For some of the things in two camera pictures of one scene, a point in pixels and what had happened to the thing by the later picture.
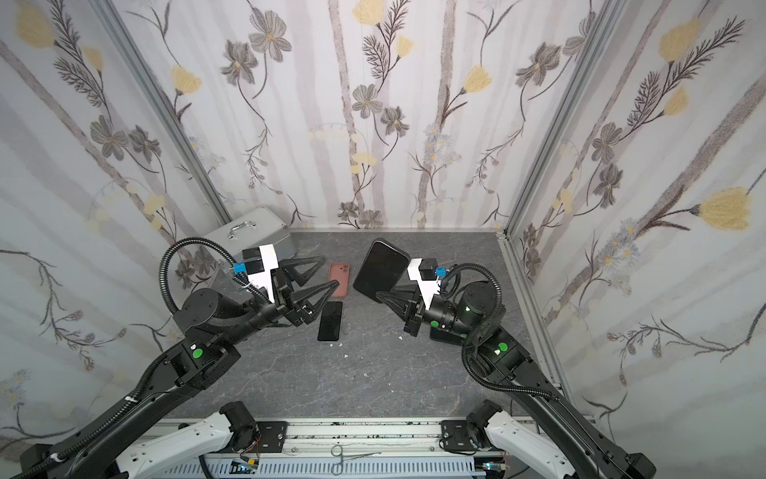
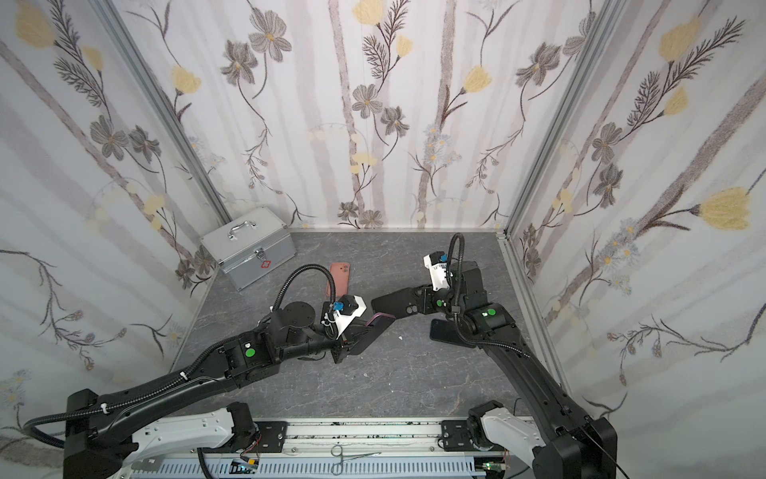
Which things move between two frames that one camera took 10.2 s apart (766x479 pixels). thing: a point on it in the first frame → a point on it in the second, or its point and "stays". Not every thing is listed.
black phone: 445,335 stays
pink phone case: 340,271 stays
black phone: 381,268 → 363,335
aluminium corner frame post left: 168,103 stays
